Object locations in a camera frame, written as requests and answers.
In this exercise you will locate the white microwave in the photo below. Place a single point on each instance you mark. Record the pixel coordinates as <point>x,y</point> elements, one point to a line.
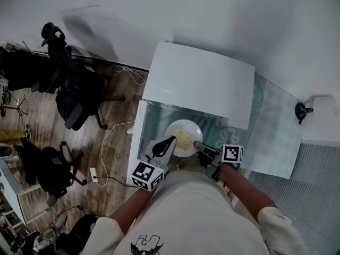
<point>199,81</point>

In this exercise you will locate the person's left forearm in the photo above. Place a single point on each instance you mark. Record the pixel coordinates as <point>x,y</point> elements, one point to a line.
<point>132,211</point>

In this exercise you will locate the white power strip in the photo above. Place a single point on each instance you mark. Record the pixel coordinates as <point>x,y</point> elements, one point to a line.
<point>93,174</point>

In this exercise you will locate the low black office chair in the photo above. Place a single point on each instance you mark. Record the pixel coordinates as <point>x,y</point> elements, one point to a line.
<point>50,166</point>

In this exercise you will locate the pale green floral tablecloth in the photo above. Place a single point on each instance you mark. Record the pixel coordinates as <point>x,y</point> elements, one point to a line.
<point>276,121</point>

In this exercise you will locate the white desk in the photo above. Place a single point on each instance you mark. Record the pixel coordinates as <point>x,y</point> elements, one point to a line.
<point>10,187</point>

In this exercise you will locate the grey ribbed mat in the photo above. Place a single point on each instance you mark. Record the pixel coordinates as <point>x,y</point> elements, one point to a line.
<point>305,200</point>

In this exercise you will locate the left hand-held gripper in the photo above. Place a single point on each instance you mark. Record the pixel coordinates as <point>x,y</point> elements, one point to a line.
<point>147,174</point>

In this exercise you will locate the black round stand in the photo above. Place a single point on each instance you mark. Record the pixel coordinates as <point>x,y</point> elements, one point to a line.
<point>301,110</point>

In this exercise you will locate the white plate of food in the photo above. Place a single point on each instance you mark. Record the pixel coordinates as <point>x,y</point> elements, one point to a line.
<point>183,137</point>

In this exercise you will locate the tall black office chair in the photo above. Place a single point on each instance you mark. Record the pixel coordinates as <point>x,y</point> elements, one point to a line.
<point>77,94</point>

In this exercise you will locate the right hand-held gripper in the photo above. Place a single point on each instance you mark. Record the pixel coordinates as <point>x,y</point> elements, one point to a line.
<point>231,153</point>

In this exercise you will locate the person's cream printed shirt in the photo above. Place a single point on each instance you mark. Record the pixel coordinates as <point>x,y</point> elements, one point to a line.
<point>191,216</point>

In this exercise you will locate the black backpack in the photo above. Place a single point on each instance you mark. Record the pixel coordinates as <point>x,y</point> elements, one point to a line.
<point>77,232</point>

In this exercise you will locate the person's right forearm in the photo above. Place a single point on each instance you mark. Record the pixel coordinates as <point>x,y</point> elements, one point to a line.
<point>247,190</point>

